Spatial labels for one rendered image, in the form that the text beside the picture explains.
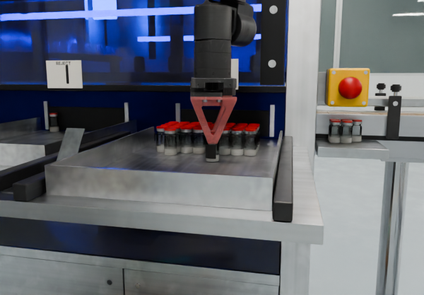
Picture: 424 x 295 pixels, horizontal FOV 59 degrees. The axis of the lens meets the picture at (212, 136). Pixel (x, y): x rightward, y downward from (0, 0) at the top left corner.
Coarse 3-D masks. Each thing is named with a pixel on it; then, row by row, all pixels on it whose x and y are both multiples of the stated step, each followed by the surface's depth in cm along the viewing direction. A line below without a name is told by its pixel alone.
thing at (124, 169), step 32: (64, 160) 46; (96, 160) 54; (128, 160) 60; (160, 160) 60; (192, 160) 60; (224, 160) 60; (256, 160) 60; (64, 192) 43; (96, 192) 42; (128, 192) 41; (160, 192) 41; (192, 192) 40; (224, 192) 39; (256, 192) 38
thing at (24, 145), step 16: (0, 128) 81; (16, 128) 86; (32, 128) 91; (112, 128) 77; (128, 128) 84; (0, 144) 57; (16, 144) 57; (32, 144) 56; (48, 144) 56; (0, 160) 58; (16, 160) 57
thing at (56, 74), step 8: (48, 64) 82; (56, 64) 82; (64, 64) 81; (72, 64) 81; (80, 64) 80; (48, 72) 82; (56, 72) 82; (64, 72) 81; (72, 72) 81; (80, 72) 81; (48, 80) 83; (56, 80) 82; (64, 80) 82; (72, 80) 81; (80, 80) 81
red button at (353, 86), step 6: (348, 78) 67; (354, 78) 67; (342, 84) 67; (348, 84) 67; (354, 84) 66; (360, 84) 66; (342, 90) 67; (348, 90) 67; (354, 90) 67; (360, 90) 67; (348, 96) 67; (354, 96) 67
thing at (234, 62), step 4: (232, 60) 74; (236, 60) 73; (232, 64) 74; (236, 64) 74; (232, 68) 74; (236, 68) 74; (232, 72) 74; (236, 72) 74; (232, 76) 74; (236, 76) 74; (236, 88) 74
